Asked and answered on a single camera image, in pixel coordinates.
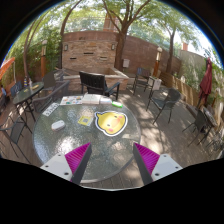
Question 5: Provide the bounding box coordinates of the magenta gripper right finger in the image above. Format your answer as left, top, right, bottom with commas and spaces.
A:
133, 143, 160, 185

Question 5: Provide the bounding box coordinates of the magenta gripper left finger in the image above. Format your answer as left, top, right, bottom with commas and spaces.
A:
65, 143, 92, 185

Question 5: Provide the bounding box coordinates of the white computer mouse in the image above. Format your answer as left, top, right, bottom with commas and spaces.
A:
51, 120, 65, 131

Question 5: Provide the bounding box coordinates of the yellow square card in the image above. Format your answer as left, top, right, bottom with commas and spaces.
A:
78, 116, 93, 126

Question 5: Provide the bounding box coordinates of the round glass table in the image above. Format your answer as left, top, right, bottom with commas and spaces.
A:
33, 104, 141, 183

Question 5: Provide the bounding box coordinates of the white book stack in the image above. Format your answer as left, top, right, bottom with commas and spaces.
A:
82, 94, 101, 104

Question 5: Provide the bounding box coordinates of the green white small object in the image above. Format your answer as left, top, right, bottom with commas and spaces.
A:
112, 101, 123, 108

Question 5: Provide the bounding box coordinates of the grey metal chair left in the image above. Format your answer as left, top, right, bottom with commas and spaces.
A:
0, 115, 31, 163

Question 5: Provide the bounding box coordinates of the black slatted chair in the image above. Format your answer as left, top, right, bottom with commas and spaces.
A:
79, 71, 120, 99

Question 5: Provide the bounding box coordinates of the dark round side table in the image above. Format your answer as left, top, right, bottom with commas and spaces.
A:
13, 82, 44, 120

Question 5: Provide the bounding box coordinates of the folded maroon patio umbrella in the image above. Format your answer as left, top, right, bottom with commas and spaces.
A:
199, 58, 212, 101

